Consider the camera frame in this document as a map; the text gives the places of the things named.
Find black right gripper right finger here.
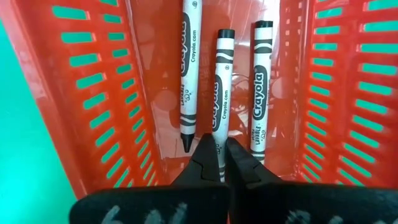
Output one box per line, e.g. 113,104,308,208
225,138,398,224

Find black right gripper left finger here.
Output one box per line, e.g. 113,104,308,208
68,133,231,224

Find white crayon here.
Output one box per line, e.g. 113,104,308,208
179,0,203,154
211,29,236,183
249,20,274,165

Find red plastic basket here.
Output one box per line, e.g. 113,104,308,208
0,0,398,200

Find green table mat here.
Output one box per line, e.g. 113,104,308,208
0,18,78,224

